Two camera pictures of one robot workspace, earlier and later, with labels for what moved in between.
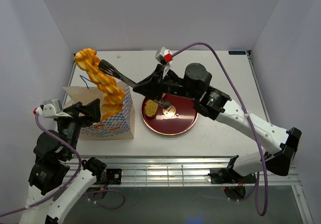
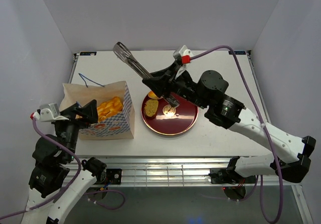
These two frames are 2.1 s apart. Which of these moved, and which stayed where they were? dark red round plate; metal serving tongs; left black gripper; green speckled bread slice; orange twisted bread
Moved: metal serving tongs; orange twisted bread
Stayed: green speckled bread slice; dark red round plate; left black gripper
